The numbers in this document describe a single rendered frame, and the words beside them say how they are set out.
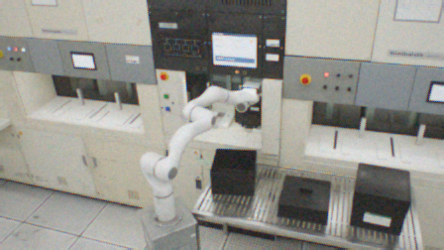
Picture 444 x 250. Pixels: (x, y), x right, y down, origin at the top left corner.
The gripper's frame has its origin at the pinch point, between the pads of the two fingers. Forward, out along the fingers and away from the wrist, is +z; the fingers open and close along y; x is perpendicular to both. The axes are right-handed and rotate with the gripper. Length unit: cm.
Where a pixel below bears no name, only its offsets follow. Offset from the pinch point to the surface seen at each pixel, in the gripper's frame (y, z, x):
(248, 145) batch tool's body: 4.0, -27.6, -32.0
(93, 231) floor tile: -123, -60, -119
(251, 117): 2.0, -10.3, -19.0
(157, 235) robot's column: -27, -115, -43
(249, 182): 15, -69, -31
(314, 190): 54, -66, -33
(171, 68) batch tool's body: -48, -30, 22
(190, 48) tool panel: -33, -30, 38
